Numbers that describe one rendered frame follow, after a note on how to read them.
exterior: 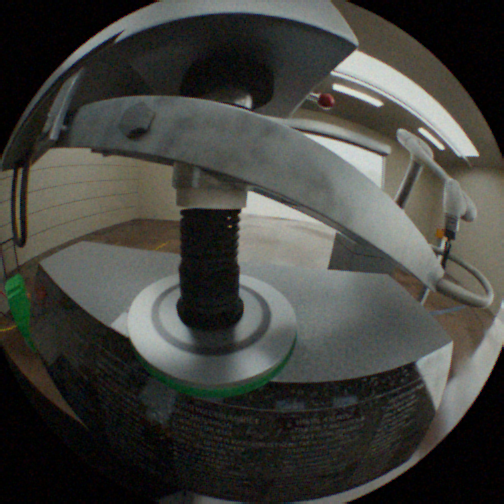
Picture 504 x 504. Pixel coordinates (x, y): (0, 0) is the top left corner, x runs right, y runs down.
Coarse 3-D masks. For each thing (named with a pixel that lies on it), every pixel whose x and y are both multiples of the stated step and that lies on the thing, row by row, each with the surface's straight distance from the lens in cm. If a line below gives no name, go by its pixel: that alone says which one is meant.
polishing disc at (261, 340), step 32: (160, 288) 26; (256, 288) 26; (128, 320) 22; (160, 320) 21; (256, 320) 20; (288, 320) 21; (160, 352) 18; (192, 352) 17; (224, 352) 17; (256, 352) 17; (288, 352) 19; (192, 384) 16; (224, 384) 15
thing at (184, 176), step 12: (204, 84) 19; (216, 84) 18; (228, 84) 18; (240, 84) 18; (204, 96) 18; (216, 96) 17; (228, 96) 17; (240, 96) 17; (252, 96) 19; (252, 108) 18; (180, 168) 15; (192, 168) 14; (180, 180) 15; (192, 180) 14; (204, 180) 14; (216, 180) 13; (228, 180) 14
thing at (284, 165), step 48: (144, 96) 16; (96, 144) 17; (144, 144) 14; (192, 144) 12; (240, 144) 12; (288, 144) 12; (288, 192) 12; (336, 192) 13; (384, 192) 17; (384, 240) 18; (432, 288) 39
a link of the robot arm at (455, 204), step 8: (448, 184) 86; (456, 184) 86; (448, 192) 84; (456, 192) 84; (448, 200) 83; (456, 200) 83; (464, 200) 90; (448, 208) 84; (456, 208) 83; (464, 208) 89; (456, 216) 84
